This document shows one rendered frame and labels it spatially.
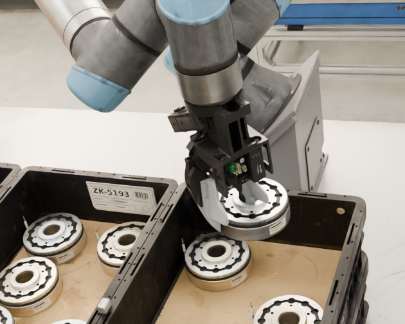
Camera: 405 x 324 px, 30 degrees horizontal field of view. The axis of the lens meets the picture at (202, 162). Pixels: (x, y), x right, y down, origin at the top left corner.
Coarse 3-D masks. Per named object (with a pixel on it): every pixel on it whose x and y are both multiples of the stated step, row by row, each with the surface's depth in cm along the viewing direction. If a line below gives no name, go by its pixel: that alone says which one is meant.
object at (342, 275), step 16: (176, 192) 121; (288, 192) 117; (304, 192) 116; (160, 224) 115; (352, 224) 109; (352, 240) 106; (144, 256) 110; (352, 256) 104; (128, 272) 108; (336, 272) 101; (128, 288) 105; (336, 288) 99; (112, 304) 103; (336, 304) 97; (336, 320) 97
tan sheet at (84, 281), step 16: (96, 224) 134; (112, 224) 133; (96, 240) 130; (16, 256) 130; (80, 256) 127; (96, 256) 127; (64, 272) 125; (80, 272) 124; (96, 272) 124; (64, 288) 122; (80, 288) 121; (96, 288) 121; (64, 304) 119; (80, 304) 118; (96, 304) 118; (16, 320) 118; (32, 320) 117; (48, 320) 116
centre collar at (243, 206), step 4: (236, 192) 104; (232, 196) 104; (236, 196) 103; (232, 200) 104; (236, 200) 103; (236, 204) 102; (240, 204) 102; (244, 204) 102; (248, 204) 102; (252, 204) 101; (256, 204) 101; (260, 204) 101; (240, 208) 102; (244, 208) 102; (248, 208) 101; (252, 208) 101; (256, 208) 101
